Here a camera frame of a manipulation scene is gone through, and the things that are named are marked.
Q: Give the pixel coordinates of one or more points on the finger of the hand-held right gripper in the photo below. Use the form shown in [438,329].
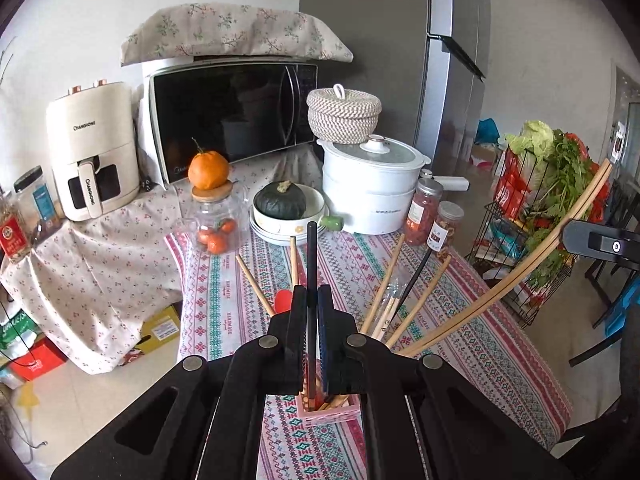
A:
[582,240]

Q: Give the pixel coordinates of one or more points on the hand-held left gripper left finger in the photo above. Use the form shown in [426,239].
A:
[299,320]

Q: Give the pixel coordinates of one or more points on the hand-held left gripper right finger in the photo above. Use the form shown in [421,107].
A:
[325,320]

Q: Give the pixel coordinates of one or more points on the black chopstick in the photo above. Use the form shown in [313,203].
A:
[415,280]
[312,260]

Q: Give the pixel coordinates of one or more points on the pink utensil holder basket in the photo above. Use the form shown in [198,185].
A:
[342,412]

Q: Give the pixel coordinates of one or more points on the long bamboo chopstick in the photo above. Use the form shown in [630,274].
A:
[500,292]
[503,299]

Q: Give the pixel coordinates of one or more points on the red utensil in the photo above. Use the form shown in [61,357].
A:
[282,300]

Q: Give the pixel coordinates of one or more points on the red plastic bag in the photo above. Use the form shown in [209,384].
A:
[510,190]
[597,200]

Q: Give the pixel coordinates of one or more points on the black chair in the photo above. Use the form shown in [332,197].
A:
[600,285]

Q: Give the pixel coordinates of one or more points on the leafy green herbs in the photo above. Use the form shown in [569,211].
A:
[560,180]

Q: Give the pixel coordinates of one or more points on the blue stool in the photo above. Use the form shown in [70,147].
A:
[625,310]

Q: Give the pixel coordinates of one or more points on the white plate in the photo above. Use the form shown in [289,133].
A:
[272,237]

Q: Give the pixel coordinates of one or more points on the small tangerine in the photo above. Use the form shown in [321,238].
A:
[202,236]
[228,225]
[215,245]

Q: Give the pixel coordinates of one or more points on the napa cabbage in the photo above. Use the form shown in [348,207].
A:
[530,137]

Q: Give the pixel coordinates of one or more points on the dark green squash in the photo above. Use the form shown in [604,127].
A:
[280,202]

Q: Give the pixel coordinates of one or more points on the white electric pot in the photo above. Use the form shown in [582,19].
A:
[370,200]

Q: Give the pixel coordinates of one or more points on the brown cardboard box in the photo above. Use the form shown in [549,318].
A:
[482,157]

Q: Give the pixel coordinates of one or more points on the yellow cardboard box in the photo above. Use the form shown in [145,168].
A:
[162,327]

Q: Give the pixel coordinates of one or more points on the grey metal door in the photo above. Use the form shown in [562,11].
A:
[630,110]

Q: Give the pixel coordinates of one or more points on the glass jar bamboo lid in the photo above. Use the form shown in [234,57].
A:
[215,210]

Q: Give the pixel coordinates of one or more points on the jar of mixed nuts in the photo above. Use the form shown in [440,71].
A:
[444,232]

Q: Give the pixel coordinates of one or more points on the jar of red dried food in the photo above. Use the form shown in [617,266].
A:
[422,215]

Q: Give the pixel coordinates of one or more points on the blue bag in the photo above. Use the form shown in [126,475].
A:
[487,131]

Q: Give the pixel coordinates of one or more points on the patterned striped tablecloth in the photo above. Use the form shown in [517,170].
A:
[475,355]

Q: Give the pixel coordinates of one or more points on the glass pot lid white knob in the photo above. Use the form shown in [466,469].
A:
[365,157]

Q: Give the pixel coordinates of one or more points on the large orange with stem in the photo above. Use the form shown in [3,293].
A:
[209,170]

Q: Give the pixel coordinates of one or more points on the woven basket with lid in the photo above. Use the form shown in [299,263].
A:
[342,117]

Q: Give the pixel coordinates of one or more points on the black power plug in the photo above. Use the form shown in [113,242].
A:
[147,185]

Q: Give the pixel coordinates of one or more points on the floral white tablecloth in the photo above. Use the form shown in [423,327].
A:
[100,270]

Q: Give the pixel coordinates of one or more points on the black microwave oven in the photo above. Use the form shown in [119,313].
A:
[225,115]

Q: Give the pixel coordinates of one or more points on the grey refrigerator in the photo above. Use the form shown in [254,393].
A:
[365,60]

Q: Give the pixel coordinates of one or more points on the red box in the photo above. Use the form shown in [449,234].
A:
[37,362]

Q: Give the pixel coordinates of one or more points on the cream air fryer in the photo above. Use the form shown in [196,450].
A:
[95,150]

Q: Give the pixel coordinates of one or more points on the green bag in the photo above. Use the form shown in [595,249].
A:
[17,335]

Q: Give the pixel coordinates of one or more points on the black lid jar blue label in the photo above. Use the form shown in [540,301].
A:
[40,200]

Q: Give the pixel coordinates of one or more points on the floral cloth cover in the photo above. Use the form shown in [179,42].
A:
[235,32]

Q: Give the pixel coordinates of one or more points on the jar with red label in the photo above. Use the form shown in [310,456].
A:
[12,232]

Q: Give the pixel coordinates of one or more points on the dried branches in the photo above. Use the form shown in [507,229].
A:
[5,65]

